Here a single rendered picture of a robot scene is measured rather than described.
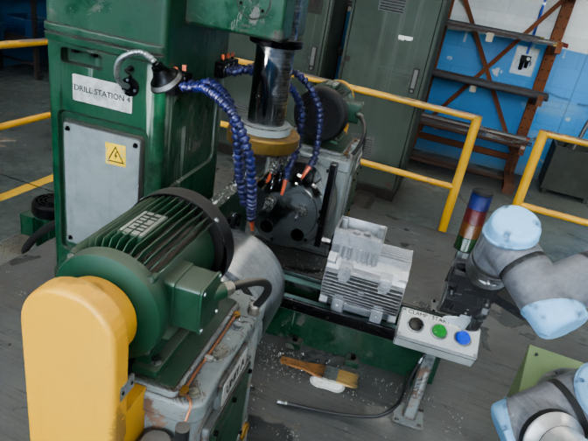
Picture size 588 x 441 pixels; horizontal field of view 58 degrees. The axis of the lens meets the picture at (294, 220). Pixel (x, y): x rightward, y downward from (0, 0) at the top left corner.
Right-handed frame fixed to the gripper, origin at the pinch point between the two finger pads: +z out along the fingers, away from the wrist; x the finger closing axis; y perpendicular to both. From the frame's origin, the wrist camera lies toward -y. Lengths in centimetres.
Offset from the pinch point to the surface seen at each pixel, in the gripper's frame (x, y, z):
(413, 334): 2.5, 9.4, 6.2
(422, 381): 6.7, 4.2, 18.9
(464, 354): 3.5, -1.5, 6.3
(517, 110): -429, -76, 300
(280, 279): 0.2, 39.8, 3.5
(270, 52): -39, 55, -24
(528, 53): -455, -67, 247
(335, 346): -1.5, 25.6, 34.6
